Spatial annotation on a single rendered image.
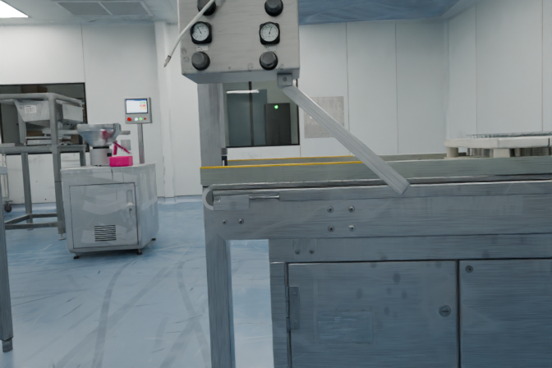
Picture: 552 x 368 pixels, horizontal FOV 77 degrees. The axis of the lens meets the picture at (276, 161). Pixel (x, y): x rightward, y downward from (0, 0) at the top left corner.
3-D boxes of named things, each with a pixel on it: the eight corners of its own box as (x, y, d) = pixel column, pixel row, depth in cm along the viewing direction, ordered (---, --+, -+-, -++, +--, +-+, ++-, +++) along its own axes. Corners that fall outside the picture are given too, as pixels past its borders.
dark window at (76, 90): (2, 155, 547) (-3, 84, 541) (2, 155, 548) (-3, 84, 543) (89, 152, 558) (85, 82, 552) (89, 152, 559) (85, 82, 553)
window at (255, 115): (217, 148, 574) (213, 77, 568) (217, 148, 575) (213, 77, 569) (300, 144, 585) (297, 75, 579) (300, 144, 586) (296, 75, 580)
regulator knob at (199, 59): (188, 68, 61) (187, 43, 61) (192, 71, 64) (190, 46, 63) (207, 67, 61) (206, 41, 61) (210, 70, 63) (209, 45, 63)
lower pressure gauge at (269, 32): (259, 43, 61) (258, 21, 61) (259, 45, 63) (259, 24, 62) (280, 42, 61) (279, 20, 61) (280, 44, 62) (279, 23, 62)
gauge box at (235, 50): (180, 75, 64) (174, -37, 63) (196, 84, 74) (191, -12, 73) (300, 68, 62) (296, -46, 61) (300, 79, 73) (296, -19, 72)
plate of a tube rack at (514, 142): (498, 149, 66) (498, 138, 66) (443, 147, 90) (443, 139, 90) (635, 144, 64) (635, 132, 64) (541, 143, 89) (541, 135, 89)
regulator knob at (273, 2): (264, 11, 60) (262, -15, 60) (264, 16, 62) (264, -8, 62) (282, 11, 60) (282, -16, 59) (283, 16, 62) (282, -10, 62)
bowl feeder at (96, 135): (71, 167, 300) (69, 124, 298) (90, 165, 336) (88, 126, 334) (130, 165, 304) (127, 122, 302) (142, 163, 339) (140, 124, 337)
